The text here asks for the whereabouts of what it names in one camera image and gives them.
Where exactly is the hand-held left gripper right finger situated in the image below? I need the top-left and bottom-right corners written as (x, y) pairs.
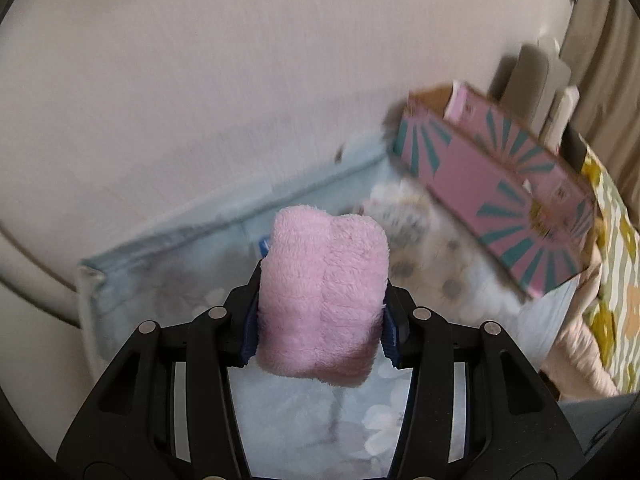
top-left (380, 280), bottom-right (586, 480)

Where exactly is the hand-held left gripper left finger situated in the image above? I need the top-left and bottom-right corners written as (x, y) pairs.
top-left (56, 258), bottom-right (263, 480)

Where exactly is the pink fluffy towel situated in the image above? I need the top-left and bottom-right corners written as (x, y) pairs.
top-left (256, 205), bottom-right (391, 388)

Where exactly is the pink striped cardboard box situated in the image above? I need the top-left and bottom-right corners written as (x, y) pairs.
top-left (392, 81), bottom-right (598, 301)

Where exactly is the blue floral cloth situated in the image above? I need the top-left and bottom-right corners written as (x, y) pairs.
top-left (77, 140), bottom-right (581, 480)

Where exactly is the pink cloth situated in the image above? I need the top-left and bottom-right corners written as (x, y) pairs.
top-left (539, 260), bottom-right (623, 401)

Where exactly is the white cabinet door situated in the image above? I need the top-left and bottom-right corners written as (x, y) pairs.
top-left (0, 220), bottom-right (83, 328)

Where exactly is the grey blue cloth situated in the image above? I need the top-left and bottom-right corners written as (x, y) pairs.
top-left (552, 389), bottom-right (640, 480)

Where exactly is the yellow floral blanket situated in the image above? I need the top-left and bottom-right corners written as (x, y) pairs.
top-left (577, 142), bottom-right (640, 396)

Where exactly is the beige curtain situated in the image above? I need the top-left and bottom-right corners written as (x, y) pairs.
top-left (557, 0), bottom-right (640, 206)

